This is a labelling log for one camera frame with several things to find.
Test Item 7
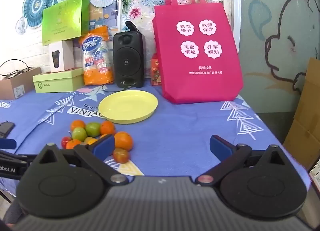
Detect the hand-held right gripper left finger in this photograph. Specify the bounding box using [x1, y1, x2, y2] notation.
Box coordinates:
[32, 134, 129, 186]

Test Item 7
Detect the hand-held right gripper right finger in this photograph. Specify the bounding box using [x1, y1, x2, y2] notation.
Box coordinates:
[195, 135, 292, 186]

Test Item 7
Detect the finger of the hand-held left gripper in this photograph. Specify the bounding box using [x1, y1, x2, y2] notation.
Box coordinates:
[0, 122, 15, 138]
[0, 139, 17, 149]

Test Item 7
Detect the red-orange tomato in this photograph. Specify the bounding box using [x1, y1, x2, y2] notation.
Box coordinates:
[113, 148, 130, 164]

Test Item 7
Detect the stemmed orange tangerine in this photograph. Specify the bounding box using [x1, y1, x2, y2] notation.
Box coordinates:
[70, 120, 86, 132]

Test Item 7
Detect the yellow plastic plate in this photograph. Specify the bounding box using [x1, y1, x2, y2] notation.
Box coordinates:
[98, 90, 159, 124]

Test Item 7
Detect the brown cardboard box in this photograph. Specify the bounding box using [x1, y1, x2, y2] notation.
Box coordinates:
[0, 67, 42, 100]

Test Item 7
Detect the blue printed tablecloth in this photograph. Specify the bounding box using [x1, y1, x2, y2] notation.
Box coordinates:
[0, 87, 312, 196]

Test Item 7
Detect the light green lidded box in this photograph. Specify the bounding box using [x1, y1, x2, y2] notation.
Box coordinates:
[32, 67, 85, 93]

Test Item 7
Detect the pink tote bag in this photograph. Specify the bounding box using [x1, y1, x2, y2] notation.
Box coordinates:
[152, 0, 244, 104]

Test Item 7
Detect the orange paper cup pack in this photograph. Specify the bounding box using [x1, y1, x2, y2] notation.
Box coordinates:
[79, 25, 115, 86]

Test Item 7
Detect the black speaker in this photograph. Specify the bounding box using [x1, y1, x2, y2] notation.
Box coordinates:
[113, 21, 145, 89]

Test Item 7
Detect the red juice carton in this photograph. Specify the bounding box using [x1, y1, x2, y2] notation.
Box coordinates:
[151, 52, 163, 87]

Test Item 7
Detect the flat brown cardboard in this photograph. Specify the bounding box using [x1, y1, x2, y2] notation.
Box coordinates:
[282, 57, 320, 164]

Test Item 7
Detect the white cup box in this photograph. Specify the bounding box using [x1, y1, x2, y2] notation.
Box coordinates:
[49, 40, 75, 73]

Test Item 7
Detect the pale purple box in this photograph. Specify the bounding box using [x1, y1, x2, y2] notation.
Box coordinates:
[73, 40, 84, 68]

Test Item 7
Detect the small pale paper fan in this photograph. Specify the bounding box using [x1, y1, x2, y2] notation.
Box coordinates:
[15, 17, 27, 34]

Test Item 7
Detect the shiny green gift box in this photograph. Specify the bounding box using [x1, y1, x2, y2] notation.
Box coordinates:
[42, 0, 90, 46]

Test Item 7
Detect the large blue paper fan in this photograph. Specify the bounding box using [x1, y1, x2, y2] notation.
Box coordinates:
[22, 0, 55, 29]

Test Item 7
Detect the blue printed card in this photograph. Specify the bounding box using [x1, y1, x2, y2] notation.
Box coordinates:
[89, 2, 121, 33]

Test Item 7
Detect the black speaker cable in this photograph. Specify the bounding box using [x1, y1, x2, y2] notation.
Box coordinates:
[101, 83, 132, 94]

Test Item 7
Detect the floral wall hanging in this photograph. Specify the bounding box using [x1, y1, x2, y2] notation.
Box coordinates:
[120, 0, 173, 54]

